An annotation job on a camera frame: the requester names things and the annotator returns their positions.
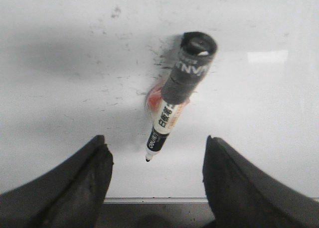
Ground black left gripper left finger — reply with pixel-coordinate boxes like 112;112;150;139
0;135;113;228

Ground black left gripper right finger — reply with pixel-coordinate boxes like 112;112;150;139
202;136;319;228

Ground black and white whiteboard marker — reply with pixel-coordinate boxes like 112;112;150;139
145;31;218;162

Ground white whiteboard with aluminium frame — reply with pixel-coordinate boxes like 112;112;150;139
0;0;319;203

